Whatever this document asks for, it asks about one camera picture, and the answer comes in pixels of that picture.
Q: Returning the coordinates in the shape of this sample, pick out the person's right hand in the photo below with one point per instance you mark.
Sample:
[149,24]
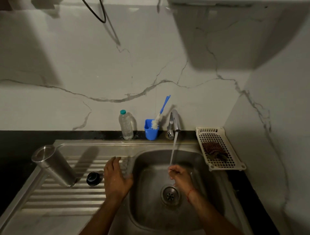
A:
[182,179]

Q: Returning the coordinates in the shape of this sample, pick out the person's left hand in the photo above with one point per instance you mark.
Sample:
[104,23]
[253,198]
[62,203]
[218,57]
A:
[115,181]

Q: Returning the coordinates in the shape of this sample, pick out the person's right fingers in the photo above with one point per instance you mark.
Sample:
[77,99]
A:
[174,170]

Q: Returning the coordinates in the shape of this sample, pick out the person's left thumb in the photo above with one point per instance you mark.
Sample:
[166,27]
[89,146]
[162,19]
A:
[128,179]

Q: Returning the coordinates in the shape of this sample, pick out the clear drinking glass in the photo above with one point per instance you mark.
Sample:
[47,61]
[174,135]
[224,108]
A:
[127,165]

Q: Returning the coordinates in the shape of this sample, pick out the person's left forearm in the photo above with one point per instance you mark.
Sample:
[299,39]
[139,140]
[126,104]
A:
[103,218]

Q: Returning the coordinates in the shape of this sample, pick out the person's right forearm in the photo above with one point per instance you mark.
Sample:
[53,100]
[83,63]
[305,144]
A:
[210,215]

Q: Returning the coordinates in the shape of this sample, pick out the metal drain strainer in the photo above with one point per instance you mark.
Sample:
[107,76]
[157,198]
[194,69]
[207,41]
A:
[170,195]

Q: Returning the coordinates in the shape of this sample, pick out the red wrist thread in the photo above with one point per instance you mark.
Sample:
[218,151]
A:
[189,193]

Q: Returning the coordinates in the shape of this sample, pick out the black bottle lid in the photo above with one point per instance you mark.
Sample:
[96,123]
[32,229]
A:
[93,178]

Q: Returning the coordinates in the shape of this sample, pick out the blue plastic holder cup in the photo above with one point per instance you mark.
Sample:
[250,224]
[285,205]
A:
[151,133]

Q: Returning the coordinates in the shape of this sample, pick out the brown scrub pad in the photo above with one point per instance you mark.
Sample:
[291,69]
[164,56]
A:
[213,149]

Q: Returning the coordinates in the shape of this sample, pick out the chrome sink faucet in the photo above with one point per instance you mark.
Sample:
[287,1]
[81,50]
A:
[174,122]

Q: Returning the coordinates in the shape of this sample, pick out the clear plastic water bottle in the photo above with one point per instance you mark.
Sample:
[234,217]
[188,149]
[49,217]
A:
[126,127]

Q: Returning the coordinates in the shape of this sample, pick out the white perforated plastic tray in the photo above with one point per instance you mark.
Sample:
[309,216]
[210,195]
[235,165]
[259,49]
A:
[219,139]

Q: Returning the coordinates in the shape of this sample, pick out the stainless steel sink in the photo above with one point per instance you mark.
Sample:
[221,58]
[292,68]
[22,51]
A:
[72,193]

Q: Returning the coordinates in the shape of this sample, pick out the stainless steel bottle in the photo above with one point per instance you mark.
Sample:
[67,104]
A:
[54,164]

